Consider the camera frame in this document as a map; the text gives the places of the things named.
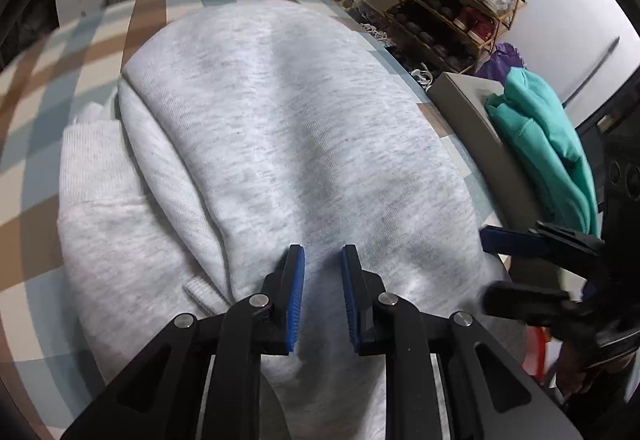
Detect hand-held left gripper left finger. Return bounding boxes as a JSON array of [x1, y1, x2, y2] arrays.
[[60, 244, 307, 440]]

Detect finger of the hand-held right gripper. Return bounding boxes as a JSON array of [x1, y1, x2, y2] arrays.
[[481, 281, 596, 336], [479, 221, 604, 265]]

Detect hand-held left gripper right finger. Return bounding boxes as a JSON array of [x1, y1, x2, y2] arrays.
[[340, 244, 583, 440]]

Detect light grey hoodie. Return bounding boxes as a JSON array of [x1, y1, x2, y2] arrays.
[[56, 0, 531, 440]]

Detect person's right hand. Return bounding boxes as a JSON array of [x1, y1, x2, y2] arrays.
[[556, 345, 629, 402]]

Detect red plastic object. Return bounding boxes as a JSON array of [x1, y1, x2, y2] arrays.
[[522, 327, 551, 378]]

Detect teal hoodie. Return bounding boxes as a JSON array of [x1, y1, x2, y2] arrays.
[[484, 67, 601, 238]]

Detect thin dark rod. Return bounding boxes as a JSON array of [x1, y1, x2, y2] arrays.
[[564, 36, 622, 106]]

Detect grey chair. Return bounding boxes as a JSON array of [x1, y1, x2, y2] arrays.
[[427, 71, 601, 281]]

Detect purple plastic bag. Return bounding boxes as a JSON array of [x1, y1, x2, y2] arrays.
[[475, 42, 526, 83]]

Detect pile of loose shoes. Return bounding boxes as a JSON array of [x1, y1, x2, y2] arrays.
[[320, 0, 436, 93]]

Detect checked bed sheet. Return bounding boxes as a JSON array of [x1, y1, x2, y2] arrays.
[[0, 0, 501, 440]]

